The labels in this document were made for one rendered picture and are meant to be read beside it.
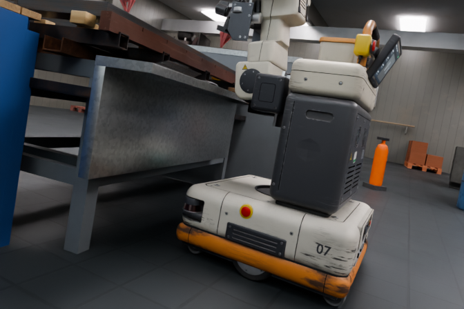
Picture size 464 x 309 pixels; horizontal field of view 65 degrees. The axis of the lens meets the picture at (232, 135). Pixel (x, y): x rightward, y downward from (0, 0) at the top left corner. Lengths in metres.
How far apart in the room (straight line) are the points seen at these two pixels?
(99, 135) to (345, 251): 0.85
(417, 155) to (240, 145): 8.31
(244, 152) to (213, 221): 1.35
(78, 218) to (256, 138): 1.59
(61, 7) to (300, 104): 0.88
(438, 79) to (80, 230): 11.60
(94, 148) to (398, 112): 11.40
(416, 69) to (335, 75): 11.12
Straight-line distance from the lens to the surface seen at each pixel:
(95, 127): 1.19
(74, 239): 1.44
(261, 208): 1.33
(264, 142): 2.66
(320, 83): 1.30
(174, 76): 1.21
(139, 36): 1.39
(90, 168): 1.21
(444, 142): 12.20
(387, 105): 12.25
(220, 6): 1.99
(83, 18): 1.31
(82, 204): 1.40
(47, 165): 1.50
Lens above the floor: 0.57
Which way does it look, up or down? 3 degrees down
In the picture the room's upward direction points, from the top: 10 degrees clockwise
